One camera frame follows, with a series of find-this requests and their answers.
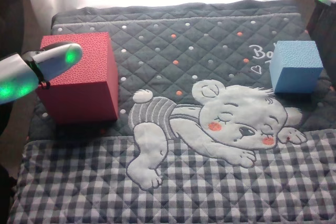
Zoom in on blue foam cube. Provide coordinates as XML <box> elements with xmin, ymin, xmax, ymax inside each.
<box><xmin>269</xmin><ymin>40</ymin><xmax>324</xmax><ymax>94</ymax></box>

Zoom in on grey quilt with printed bear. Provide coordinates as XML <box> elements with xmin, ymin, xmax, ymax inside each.
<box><xmin>10</xmin><ymin>0</ymin><xmax>336</xmax><ymax>224</ymax></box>

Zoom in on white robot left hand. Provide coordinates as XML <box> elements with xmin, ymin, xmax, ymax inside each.
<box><xmin>33</xmin><ymin>41</ymin><xmax>83</xmax><ymax>81</ymax></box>

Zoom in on red foam cube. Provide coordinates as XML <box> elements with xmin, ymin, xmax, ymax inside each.
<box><xmin>35</xmin><ymin>31</ymin><xmax>119</xmax><ymax>125</ymax></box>

